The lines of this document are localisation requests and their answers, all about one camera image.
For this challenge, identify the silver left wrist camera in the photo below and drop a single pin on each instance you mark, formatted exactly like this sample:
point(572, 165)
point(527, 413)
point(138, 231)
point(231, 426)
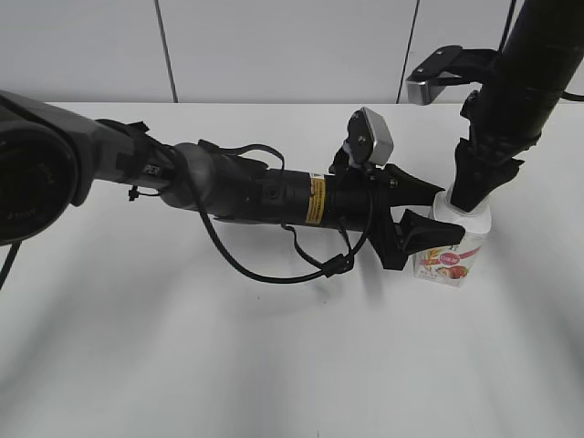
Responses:
point(369, 139)

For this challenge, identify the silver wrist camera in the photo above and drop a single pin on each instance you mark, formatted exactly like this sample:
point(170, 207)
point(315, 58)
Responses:
point(369, 139)
point(449, 66)

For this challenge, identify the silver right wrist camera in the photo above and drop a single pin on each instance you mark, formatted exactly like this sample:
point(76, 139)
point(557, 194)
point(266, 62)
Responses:
point(449, 66)

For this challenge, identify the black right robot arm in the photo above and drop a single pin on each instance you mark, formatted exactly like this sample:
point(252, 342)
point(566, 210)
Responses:
point(507, 115)

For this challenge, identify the white yili changqing yogurt bottle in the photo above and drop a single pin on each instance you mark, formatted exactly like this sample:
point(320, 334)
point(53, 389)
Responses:
point(449, 265)

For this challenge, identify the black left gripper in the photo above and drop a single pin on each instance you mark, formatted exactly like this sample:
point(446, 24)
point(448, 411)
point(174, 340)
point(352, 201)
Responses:
point(361, 202)

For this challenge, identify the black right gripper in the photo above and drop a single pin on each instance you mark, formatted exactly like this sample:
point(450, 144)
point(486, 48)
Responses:
point(486, 159)

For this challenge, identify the white plastic bottle cap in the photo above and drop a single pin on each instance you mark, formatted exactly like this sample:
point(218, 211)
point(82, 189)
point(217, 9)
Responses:
point(480, 217)

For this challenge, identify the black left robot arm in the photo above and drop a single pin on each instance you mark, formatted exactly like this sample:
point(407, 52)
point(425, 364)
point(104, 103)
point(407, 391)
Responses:
point(51, 156)

